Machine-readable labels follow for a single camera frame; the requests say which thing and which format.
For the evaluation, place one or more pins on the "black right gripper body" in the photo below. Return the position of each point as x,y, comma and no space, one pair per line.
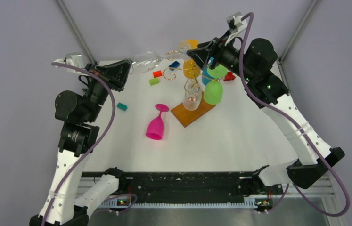
226,55

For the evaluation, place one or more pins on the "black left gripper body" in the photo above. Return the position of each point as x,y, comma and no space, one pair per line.
92,68

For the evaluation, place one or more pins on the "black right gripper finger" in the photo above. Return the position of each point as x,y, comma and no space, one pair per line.
213,64
202,54

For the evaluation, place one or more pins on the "blue plastic wine glass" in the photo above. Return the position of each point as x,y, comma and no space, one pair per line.
205,77

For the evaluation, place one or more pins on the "yellow plastic wine glass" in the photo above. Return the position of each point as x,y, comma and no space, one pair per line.
190,69

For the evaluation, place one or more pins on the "green plastic wine glass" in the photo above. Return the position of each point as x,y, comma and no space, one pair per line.
213,92

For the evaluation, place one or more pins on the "clear tall wine glass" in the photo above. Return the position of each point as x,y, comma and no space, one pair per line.
147,61

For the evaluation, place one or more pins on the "clear glass tumbler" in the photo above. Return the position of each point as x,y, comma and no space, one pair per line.
192,97

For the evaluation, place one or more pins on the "gold wire glass rack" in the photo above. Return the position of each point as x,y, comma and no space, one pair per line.
184,116

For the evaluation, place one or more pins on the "pink plastic wine glass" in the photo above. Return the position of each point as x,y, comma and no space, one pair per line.
155,129

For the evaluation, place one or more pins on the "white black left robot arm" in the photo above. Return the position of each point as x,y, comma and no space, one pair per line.
78,138

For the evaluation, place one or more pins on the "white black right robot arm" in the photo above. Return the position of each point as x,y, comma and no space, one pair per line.
314,155

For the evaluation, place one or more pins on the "red toy brick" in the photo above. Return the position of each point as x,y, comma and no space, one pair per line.
229,76

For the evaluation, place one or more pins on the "blue toy brick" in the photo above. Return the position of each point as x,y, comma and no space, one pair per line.
174,65

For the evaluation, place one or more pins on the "teal toy block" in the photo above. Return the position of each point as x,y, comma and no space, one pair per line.
122,106

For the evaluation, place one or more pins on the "light green toy block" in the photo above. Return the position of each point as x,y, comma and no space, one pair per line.
154,81

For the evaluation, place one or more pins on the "orange red toy block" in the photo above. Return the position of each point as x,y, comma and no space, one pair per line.
157,74

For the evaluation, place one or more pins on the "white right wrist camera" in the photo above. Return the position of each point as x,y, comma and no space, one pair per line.
236,26

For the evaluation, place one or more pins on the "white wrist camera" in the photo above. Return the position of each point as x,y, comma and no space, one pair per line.
72,59
236,26

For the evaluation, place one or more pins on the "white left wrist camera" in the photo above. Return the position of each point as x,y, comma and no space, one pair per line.
72,59

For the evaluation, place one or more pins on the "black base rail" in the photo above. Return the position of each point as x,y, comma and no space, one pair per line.
194,187

